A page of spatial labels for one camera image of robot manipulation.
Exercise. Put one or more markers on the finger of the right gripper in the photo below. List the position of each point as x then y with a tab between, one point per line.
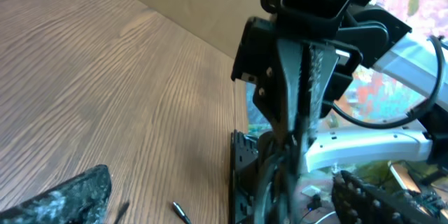
289	58
319	62

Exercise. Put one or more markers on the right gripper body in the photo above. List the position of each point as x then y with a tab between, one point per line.
256	63

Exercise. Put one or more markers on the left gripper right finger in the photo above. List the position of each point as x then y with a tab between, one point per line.
356	201

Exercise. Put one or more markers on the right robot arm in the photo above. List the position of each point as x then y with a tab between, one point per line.
388	87

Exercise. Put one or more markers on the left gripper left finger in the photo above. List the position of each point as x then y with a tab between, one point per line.
81	199

